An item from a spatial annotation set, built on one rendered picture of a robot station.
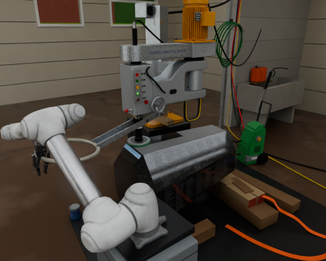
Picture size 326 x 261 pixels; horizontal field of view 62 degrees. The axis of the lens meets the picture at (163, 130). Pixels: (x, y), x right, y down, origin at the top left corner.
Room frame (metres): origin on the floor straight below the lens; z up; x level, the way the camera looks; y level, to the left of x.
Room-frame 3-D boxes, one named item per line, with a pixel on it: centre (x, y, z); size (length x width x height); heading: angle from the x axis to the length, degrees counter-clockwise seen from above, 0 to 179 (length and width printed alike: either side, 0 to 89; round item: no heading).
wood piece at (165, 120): (3.03, -0.03, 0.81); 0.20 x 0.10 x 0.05; 40
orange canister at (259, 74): (5.27, -1.88, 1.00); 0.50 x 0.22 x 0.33; 127
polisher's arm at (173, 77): (2.57, -0.10, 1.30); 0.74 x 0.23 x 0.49; 126
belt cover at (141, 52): (2.55, -0.06, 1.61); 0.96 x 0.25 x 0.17; 126
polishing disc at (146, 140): (2.35, 0.23, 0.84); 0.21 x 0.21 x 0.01
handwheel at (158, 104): (2.32, 0.06, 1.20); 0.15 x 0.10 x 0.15; 126
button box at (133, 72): (2.21, 0.22, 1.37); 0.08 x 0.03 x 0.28; 126
